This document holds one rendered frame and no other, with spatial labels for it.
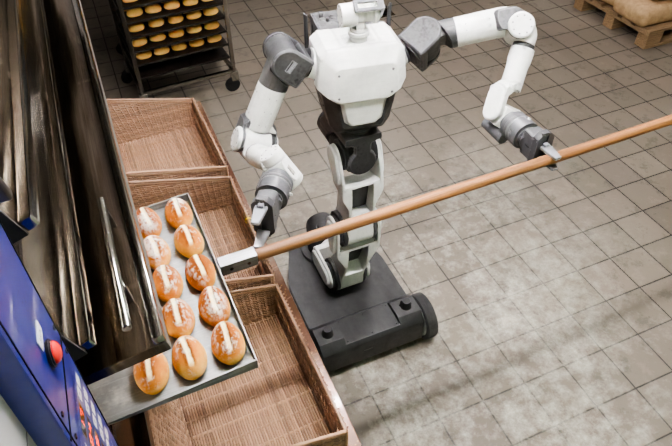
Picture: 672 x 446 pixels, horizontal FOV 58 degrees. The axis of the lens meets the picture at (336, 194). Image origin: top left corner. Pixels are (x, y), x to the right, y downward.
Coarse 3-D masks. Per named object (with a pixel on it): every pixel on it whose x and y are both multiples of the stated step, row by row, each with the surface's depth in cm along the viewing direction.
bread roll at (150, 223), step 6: (138, 210) 149; (144, 210) 148; (150, 210) 149; (138, 216) 147; (144, 216) 146; (150, 216) 147; (156, 216) 148; (144, 222) 146; (150, 222) 146; (156, 222) 147; (144, 228) 145; (150, 228) 145; (156, 228) 146; (144, 234) 146; (150, 234) 146; (156, 234) 147
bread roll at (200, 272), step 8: (192, 256) 138; (200, 256) 137; (192, 264) 135; (200, 264) 135; (208, 264) 136; (192, 272) 134; (200, 272) 134; (208, 272) 134; (192, 280) 134; (200, 280) 133; (208, 280) 134; (200, 288) 134
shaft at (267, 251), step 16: (640, 128) 177; (656, 128) 179; (592, 144) 171; (608, 144) 173; (544, 160) 166; (560, 160) 168; (480, 176) 161; (496, 176) 161; (512, 176) 163; (432, 192) 156; (448, 192) 156; (464, 192) 159; (384, 208) 152; (400, 208) 152; (416, 208) 154; (336, 224) 147; (352, 224) 148; (368, 224) 150; (288, 240) 143; (304, 240) 144; (320, 240) 146; (272, 256) 143
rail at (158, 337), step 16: (80, 16) 184; (80, 32) 176; (96, 80) 156; (96, 96) 151; (112, 144) 136; (112, 160) 132; (128, 208) 120; (128, 224) 117; (128, 240) 114; (144, 256) 112; (144, 272) 108; (144, 288) 105; (144, 304) 103; (160, 320) 101; (160, 336) 98
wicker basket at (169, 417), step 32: (256, 288) 192; (256, 320) 202; (288, 320) 190; (256, 352) 193; (288, 352) 193; (224, 384) 185; (288, 384) 184; (320, 384) 171; (160, 416) 159; (192, 416) 177; (224, 416) 177; (256, 416) 177; (288, 416) 177; (320, 416) 176
